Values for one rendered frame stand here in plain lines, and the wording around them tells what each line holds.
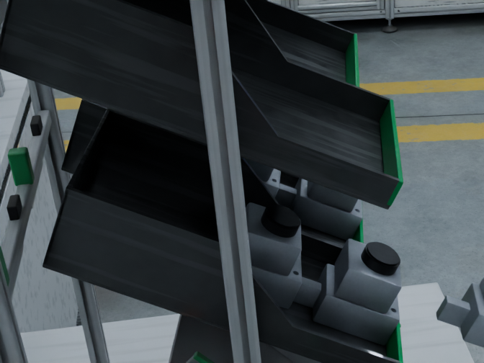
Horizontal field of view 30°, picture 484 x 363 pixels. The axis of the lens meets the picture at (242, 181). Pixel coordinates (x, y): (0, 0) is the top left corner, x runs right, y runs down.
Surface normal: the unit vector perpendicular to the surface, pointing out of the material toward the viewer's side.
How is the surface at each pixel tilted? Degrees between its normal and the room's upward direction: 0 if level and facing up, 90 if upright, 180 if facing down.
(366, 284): 90
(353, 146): 25
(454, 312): 90
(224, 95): 90
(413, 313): 0
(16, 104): 0
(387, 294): 90
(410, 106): 0
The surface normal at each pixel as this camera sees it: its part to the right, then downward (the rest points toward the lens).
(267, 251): -0.04, 0.52
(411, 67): -0.09, -0.86
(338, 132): 0.34, -0.79
